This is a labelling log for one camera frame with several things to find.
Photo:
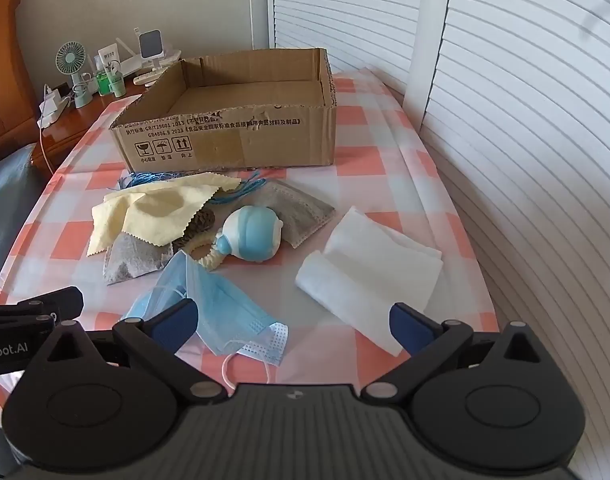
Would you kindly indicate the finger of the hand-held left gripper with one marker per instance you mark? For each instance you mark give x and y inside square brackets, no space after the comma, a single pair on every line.
[55,302]

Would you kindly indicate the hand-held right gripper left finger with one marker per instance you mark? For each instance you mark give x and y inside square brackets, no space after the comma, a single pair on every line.
[172,319]

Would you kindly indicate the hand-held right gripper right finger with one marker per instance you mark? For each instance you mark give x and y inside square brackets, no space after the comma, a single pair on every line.
[410,321]

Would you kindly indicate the blue face mask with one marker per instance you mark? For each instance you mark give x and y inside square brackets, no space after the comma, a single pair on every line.
[220,300]

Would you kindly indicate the white cloth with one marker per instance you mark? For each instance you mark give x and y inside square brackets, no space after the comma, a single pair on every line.
[375,270]

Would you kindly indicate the grey face mask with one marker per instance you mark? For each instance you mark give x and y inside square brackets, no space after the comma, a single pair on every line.
[300,210]
[130,260]

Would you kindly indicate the yellow cleaning cloth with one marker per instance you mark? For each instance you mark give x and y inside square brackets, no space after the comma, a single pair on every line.
[155,215]

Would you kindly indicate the blue white soft toy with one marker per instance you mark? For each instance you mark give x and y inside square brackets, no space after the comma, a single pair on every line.
[255,232]

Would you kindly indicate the brown cardboard box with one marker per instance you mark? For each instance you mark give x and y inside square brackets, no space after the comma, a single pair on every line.
[235,140]

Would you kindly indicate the cream scrunchie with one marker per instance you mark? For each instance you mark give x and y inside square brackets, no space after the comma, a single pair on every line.
[212,261]

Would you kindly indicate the grey blue bedding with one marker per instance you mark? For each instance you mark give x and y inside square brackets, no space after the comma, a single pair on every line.
[5,210]

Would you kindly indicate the brown scrunchie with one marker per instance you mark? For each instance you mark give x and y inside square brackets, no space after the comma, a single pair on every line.
[200,222]

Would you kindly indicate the orange white checked tablecloth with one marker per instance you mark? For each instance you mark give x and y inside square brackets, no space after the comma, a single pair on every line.
[385,170]

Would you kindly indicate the wooden nightstand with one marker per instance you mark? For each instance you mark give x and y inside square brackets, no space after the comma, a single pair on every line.
[70,125]

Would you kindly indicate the white charger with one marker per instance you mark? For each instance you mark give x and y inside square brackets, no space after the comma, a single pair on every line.
[54,107]

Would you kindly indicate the white louvered door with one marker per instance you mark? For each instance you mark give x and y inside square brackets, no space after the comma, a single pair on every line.
[345,10]
[535,160]

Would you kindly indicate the green liquid bottle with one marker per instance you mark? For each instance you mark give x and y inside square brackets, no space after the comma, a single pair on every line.
[103,80]

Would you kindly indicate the wooden headboard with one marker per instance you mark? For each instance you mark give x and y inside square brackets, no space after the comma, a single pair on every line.
[5,60]

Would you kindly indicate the green labelled bottle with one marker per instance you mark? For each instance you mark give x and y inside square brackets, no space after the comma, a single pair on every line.
[117,82]

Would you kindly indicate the white remote control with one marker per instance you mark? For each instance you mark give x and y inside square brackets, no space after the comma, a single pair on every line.
[147,78]

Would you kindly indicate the green desk fan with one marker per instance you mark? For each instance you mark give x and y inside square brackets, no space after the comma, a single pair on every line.
[71,57]

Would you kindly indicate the white router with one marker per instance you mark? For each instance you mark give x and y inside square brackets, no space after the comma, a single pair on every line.
[130,62]

